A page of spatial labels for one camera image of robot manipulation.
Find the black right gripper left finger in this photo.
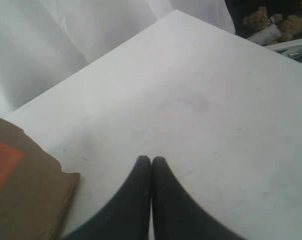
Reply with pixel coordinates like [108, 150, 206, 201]
[64, 156, 151, 240]

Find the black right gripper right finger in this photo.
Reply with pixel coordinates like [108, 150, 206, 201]
[152, 156, 241, 240]

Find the brown pouch with orange label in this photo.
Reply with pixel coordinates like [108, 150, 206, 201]
[0, 118, 80, 240]

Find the brown teddy bear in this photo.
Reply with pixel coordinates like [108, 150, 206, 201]
[242, 6, 283, 33]
[278, 15, 302, 43]

